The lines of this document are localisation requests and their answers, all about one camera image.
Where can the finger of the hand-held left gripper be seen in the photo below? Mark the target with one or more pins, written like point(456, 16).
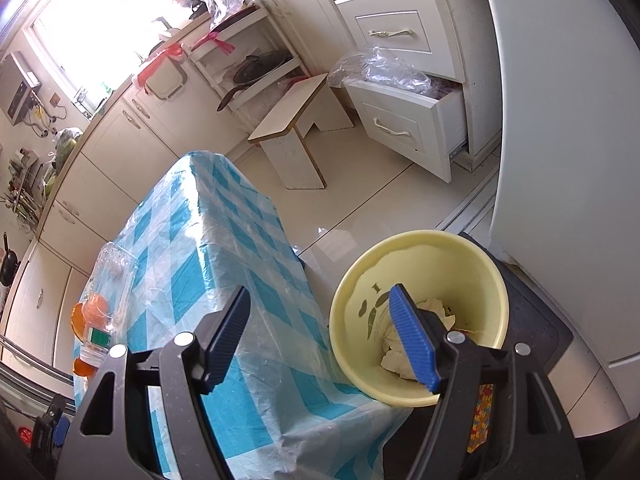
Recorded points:
point(62, 430)

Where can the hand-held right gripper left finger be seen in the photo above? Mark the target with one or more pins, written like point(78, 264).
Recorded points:
point(227, 335)

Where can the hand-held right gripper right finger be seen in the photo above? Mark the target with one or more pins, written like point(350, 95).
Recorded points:
point(412, 340)

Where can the white paper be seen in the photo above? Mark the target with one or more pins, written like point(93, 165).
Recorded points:
point(395, 360)

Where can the yellow plastic bin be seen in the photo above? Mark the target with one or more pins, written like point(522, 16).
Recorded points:
point(360, 280)

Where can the clear plastic bottle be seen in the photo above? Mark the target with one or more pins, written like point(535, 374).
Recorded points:
point(115, 275)

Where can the blue checkered plastic tablecloth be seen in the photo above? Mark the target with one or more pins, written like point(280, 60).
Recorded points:
point(260, 270)

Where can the colourful patterned cloth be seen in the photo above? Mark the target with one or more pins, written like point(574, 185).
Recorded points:
point(480, 415)

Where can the black wok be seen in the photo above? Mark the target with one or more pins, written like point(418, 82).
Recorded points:
point(10, 265)

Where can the white base cabinets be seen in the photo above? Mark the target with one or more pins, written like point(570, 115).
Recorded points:
point(125, 160)

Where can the open white drawer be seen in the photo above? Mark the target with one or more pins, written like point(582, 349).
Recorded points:
point(400, 130)

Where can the white wooden stool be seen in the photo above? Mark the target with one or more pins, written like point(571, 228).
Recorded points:
point(290, 110)

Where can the white refrigerator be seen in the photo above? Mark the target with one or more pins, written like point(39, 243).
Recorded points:
point(565, 160)

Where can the utensil rack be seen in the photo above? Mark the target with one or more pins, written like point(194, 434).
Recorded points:
point(22, 190)

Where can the bag of green vegetables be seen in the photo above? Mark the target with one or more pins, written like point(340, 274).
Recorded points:
point(62, 155)

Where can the white hanging bin red bag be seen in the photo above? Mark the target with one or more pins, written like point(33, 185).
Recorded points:
point(160, 75)

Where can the black frying pan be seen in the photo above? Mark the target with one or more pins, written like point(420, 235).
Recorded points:
point(260, 67)

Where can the clear plastic bags in drawer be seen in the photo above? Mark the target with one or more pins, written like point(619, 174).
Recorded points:
point(385, 67)

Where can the red plastic ribbon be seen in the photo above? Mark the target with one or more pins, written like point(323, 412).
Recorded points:
point(215, 42)

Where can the white shelf cart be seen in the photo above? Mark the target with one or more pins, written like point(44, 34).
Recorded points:
point(255, 25)

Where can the grey water heater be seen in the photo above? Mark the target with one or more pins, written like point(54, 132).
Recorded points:
point(17, 90)

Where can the white drawer cabinet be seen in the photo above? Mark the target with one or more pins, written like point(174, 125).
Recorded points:
point(400, 15)

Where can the window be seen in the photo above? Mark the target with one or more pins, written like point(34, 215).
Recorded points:
point(100, 20)

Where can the grey sliding door frame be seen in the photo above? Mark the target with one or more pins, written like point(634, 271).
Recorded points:
point(30, 365)

